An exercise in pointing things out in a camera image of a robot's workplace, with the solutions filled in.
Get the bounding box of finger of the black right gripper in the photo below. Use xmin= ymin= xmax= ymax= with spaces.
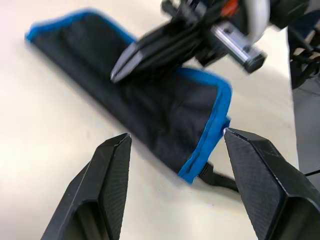
xmin=111 ymin=21 xmax=199 ymax=81
xmin=115 ymin=35 xmax=209 ymax=84

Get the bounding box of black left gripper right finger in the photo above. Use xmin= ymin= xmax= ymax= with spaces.
xmin=223 ymin=127 xmax=320 ymax=240

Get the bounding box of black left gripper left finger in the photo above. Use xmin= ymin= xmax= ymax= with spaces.
xmin=40 ymin=132 xmax=133 ymax=240

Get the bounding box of black tool roll blue trim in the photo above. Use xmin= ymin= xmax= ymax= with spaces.
xmin=24 ymin=8 xmax=239 ymax=194

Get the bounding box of black framed equipment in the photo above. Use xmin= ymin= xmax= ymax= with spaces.
xmin=286 ymin=4 xmax=320 ymax=90

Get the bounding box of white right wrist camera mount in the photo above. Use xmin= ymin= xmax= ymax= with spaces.
xmin=246 ymin=0 xmax=271 ymax=44

